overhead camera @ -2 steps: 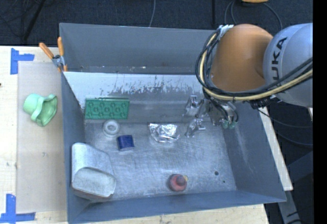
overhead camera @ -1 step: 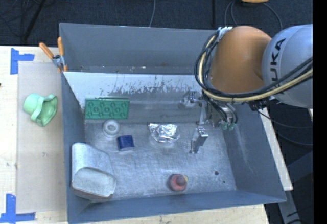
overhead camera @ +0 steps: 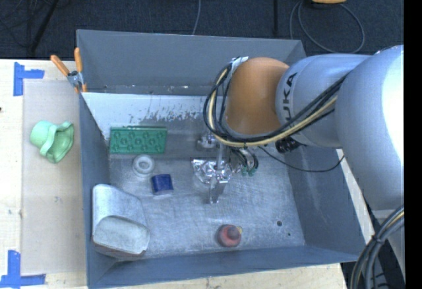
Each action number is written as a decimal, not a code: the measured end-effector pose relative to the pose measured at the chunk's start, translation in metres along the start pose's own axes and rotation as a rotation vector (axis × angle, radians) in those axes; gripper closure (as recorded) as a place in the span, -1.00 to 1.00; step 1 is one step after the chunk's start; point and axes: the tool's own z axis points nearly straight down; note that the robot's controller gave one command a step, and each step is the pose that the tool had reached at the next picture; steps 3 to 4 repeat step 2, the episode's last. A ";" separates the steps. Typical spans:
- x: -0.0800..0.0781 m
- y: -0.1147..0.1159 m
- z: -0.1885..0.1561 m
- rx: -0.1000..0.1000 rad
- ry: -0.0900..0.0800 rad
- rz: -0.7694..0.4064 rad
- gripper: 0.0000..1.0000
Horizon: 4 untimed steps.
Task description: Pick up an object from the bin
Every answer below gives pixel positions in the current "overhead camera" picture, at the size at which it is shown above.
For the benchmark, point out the white and brown block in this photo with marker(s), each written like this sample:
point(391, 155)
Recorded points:
point(118, 225)

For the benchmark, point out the pale green toy cup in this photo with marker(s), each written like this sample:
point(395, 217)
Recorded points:
point(52, 139)

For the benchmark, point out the grey metal bin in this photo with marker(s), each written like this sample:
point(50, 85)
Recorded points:
point(184, 218)

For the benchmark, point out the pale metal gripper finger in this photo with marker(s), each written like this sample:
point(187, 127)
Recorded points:
point(214, 192)
point(223, 186)

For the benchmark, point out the dark green flat block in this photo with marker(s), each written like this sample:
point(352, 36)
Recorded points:
point(138, 141)

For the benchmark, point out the pale cardboard board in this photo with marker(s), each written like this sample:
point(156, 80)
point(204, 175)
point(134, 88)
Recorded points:
point(49, 202)

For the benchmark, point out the red round toy fruit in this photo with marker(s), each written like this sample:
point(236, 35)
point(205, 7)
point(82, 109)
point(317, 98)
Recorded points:
point(229, 235)

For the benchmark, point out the small blue block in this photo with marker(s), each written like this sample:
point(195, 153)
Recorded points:
point(162, 183)

